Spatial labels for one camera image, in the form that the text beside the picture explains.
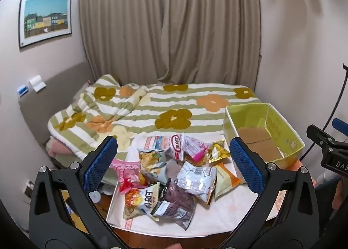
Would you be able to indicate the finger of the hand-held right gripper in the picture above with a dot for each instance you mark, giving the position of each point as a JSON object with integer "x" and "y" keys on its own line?
{"x": 326, "y": 143}
{"x": 341, "y": 126}

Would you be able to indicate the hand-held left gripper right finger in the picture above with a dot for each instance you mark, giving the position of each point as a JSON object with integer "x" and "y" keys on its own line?
{"x": 244, "y": 162}

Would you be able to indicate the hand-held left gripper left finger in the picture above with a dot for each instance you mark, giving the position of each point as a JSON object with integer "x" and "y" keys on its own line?
{"x": 102, "y": 162}

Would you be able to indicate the green cardboard box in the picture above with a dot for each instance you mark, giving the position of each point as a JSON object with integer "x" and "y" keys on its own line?
{"x": 277, "y": 124}

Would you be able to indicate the pink white snack packet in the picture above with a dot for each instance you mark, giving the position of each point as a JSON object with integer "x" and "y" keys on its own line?
{"x": 193, "y": 147}

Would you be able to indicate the person's right hand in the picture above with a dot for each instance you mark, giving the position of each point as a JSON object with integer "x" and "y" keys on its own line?
{"x": 341, "y": 193}

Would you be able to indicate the person's left hand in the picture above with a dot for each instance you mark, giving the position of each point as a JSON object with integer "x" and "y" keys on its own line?
{"x": 172, "y": 246}

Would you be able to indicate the orange cream snack packet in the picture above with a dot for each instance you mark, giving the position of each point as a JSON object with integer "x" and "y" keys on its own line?
{"x": 225, "y": 181}

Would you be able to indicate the pink red snack packet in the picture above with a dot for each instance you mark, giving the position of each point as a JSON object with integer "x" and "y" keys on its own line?
{"x": 126, "y": 174}

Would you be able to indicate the gold yellow snack packet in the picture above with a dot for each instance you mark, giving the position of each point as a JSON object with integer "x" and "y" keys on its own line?
{"x": 219, "y": 152}

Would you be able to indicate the pink folded cloth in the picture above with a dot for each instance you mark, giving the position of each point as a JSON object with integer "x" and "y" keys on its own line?
{"x": 58, "y": 149}

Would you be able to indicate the grey potato chip packet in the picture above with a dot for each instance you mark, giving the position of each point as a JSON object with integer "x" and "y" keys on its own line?
{"x": 151, "y": 160}

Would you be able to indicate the silver white snack packet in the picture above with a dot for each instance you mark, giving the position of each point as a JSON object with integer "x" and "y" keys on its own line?
{"x": 194, "y": 181}

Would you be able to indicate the white orange striped snack packet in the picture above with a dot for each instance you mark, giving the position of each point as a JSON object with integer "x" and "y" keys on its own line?
{"x": 141, "y": 200}

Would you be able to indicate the pale blue pink snack packet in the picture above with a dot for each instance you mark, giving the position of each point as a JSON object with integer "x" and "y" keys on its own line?
{"x": 156, "y": 143}

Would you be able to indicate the dark snack packet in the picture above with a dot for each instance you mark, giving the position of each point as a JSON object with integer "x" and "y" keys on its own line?
{"x": 176, "y": 200}

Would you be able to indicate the grey padded headboard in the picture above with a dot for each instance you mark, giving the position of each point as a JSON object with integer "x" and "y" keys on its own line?
{"x": 54, "y": 88}

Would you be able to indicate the green striped floral blanket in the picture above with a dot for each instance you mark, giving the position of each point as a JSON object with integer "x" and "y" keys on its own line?
{"x": 168, "y": 102}

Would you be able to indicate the white tissue roll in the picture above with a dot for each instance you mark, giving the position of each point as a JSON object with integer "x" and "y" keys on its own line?
{"x": 36, "y": 83}

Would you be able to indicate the blue white small box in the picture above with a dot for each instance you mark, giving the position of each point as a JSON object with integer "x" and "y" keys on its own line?
{"x": 23, "y": 90}

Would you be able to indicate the beige curtain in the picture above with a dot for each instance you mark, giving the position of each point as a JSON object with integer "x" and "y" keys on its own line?
{"x": 168, "y": 20}

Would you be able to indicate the framed wall poster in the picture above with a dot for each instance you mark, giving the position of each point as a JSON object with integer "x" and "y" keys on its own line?
{"x": 45, "y": 18}

